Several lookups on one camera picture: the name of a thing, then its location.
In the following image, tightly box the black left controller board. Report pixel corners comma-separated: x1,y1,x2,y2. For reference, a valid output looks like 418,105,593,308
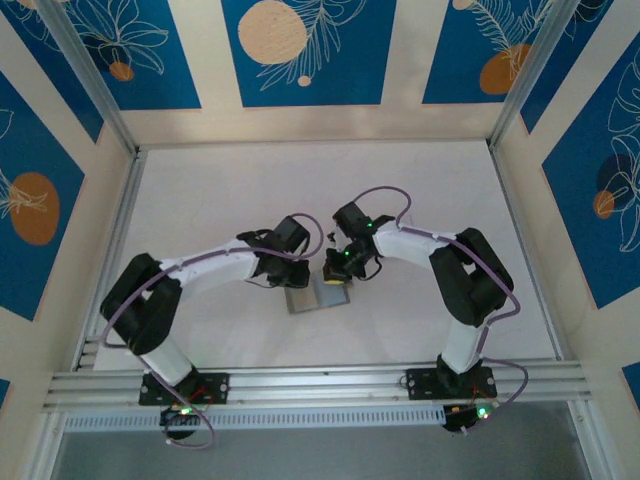
158,403,202,442

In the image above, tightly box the aluminium frame post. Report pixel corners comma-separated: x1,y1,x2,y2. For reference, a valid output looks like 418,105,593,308
37,0,144,157
487,0,571,151

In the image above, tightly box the black controller board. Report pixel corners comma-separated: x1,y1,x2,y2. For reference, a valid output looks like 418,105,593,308
442,401,496,437
158,403,202,442

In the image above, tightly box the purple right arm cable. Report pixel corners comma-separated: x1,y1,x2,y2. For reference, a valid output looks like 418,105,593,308
349,185,530,437

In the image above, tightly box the white slotted cable duct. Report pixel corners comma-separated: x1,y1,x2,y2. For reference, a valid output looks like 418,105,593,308
62,403,447,434

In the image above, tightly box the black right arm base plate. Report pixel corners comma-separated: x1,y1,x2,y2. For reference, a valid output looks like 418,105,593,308
405,366,498,402

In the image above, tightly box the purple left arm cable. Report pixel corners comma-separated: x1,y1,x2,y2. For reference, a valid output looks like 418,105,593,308
102,212,324,450

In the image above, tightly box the blue floral wall panel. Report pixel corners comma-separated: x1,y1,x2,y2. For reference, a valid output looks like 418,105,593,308
0,0,105,145
421,0,554,106
0,69,87,323
541,29,640,311
221,0,400,108
54,0,203,112
519,0,615,135

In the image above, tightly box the black right controller board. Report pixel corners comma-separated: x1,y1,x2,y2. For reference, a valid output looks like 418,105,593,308
442,401,496,437

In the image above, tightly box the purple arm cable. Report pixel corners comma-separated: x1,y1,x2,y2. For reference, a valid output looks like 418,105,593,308
349,185,530,437
102,212,324,450

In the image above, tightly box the aluminium side rail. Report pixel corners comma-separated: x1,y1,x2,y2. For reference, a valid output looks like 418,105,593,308
488,142,565,362
73,147,150,372

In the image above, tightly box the aluminium front rail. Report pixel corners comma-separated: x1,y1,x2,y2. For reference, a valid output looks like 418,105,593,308
42,358,596,415

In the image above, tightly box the grey leather card holder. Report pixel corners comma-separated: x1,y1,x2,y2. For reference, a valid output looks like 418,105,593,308
283,276,352,316

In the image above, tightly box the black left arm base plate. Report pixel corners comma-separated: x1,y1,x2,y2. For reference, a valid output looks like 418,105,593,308
138,372,232,407

